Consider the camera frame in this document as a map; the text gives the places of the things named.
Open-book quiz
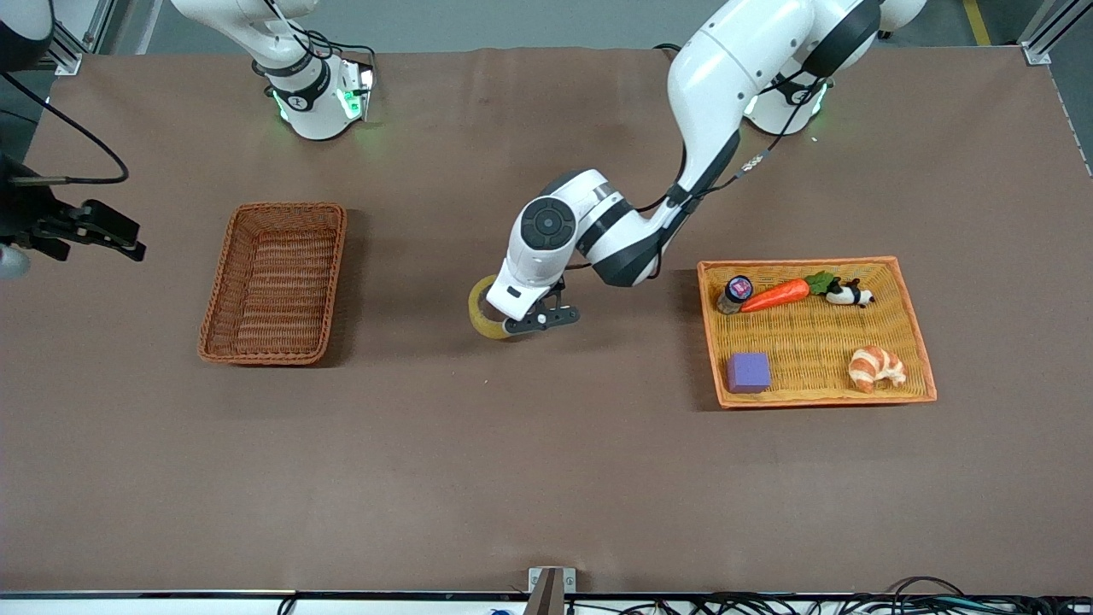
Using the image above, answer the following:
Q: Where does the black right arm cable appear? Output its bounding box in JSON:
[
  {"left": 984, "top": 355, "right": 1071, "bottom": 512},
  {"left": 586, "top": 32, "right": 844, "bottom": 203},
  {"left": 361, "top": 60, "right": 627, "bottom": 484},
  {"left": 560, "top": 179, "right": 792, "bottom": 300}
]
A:
[{"left": 0, "top": 70, "right": 130, "bottom": 186}]

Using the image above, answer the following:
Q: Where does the purple foam cube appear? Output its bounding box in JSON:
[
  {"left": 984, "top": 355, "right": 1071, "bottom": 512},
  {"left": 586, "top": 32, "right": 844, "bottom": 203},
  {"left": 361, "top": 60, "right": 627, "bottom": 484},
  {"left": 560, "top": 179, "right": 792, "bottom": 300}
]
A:
[{"left": 726, "top": 352, "right": 773, "bottom": 395}]

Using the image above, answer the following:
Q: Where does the orange yellow wicker basket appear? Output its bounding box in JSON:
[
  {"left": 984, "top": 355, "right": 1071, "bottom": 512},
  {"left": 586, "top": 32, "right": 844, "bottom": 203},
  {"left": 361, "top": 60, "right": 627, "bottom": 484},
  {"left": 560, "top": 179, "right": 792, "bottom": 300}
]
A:
[{"left": 697, "top": 256, "right": 938, "bottom": 410}]

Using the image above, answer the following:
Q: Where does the grey metal bracket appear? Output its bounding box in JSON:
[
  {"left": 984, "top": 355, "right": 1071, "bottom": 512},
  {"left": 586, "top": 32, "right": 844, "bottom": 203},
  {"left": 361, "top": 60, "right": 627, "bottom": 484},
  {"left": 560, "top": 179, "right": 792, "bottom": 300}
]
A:
[{"left": 523, "top": 566, "right": 577, "bottom": 615}]

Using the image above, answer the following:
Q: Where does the brown wicker basket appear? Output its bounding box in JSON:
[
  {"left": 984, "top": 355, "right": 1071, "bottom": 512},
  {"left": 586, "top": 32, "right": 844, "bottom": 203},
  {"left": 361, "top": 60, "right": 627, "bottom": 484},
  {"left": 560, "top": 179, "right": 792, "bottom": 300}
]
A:
[{"left": 197, "top": 202, "right": 348, "bottom": 366}]

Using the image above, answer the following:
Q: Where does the black table edge rail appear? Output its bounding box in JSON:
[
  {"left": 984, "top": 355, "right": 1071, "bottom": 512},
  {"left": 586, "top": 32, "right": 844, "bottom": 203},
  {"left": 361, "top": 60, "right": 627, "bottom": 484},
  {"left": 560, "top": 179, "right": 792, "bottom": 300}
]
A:
[{"left": 0, "top": 588, "right": 1093, "bottom": 601}]

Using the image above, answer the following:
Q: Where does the black white panda figurine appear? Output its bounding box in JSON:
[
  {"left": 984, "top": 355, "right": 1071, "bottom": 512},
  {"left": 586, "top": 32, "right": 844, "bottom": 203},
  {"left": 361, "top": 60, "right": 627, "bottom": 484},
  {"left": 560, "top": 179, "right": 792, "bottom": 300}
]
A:
[{"left": 824, "top": 278, "right": 876, "bottom": 308}]

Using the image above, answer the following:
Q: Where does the black cable bundle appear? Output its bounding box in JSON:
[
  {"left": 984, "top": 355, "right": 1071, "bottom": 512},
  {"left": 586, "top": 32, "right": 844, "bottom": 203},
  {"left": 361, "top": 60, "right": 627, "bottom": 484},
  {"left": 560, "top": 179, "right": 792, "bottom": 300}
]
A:
[{"left": 564, "top": 577, "right": 1093, "bottom": 615}]

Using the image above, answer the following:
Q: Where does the small jar pink lid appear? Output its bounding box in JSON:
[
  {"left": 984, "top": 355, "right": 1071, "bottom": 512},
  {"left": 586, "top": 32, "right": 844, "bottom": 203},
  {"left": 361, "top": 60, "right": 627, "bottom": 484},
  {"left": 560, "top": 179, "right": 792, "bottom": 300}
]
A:
[{"left": 716, "top": 275, "right": 755, "bottom": 316}]

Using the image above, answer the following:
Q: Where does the aluminium frame profile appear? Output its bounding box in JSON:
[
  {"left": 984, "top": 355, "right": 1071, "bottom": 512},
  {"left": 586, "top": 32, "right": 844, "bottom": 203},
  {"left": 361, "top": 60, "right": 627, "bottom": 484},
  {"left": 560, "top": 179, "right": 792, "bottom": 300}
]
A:
[
  {"left": 47, "top": 0, "right": 84, "bottom": 77},
  {"left": 1019, "top": 0, "right": 1093, "bottom": 67}
]

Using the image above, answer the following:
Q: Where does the clear yellowish tape roll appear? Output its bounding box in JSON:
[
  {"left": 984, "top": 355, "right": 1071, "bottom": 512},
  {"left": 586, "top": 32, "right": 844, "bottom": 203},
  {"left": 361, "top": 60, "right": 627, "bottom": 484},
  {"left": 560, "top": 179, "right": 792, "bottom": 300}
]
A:
[{"left": 467, "top": 274, "right": 523, "bottom": 342}]

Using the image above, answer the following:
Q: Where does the orange toy carrot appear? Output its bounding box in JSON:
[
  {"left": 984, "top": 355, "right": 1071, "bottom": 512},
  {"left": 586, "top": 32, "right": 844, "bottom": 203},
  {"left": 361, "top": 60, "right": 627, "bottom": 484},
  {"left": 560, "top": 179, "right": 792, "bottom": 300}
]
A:
[{"left": 739, "top": 271, "right": 839, "bottom": 314}]

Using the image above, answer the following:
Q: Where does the brown table cover sheet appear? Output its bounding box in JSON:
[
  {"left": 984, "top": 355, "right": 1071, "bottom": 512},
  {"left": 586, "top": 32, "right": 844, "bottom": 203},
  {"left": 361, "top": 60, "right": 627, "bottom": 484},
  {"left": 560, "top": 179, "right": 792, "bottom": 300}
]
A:
[{"left": 0, "top": 44, "right": 1093, "bottom": 595}]

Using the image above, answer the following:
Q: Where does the toy croissant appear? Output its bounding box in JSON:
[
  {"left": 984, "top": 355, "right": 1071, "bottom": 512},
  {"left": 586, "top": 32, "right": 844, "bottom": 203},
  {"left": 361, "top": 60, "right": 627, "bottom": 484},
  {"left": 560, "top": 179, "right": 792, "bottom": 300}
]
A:
[{"left": 847, "top": 344, "right": 908, "bottom": 395}]

